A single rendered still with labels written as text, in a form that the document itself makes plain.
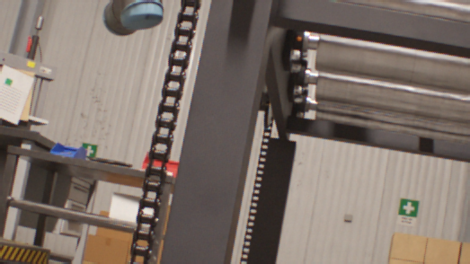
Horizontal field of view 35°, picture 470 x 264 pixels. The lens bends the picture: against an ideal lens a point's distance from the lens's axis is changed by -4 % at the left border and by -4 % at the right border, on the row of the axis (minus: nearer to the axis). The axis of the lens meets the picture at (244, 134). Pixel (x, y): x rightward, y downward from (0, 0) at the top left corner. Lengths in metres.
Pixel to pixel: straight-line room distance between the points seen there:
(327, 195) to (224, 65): 10.69
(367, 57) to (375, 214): 10.10
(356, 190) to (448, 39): 10.52
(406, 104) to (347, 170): 9.83
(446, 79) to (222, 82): 0.73
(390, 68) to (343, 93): 0.30
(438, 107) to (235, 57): 0.98
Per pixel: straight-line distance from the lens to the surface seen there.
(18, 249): 1.91
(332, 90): 1.85
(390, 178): 11.70
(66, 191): 5.52
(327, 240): 11.56
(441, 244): 8.89
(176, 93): 0.91
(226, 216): 0.92
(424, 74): 1.58
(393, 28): 1.14
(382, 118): 2.14
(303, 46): 1.60
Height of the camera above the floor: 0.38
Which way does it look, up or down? 10 degrees up
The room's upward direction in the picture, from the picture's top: 10 degrees clockwise
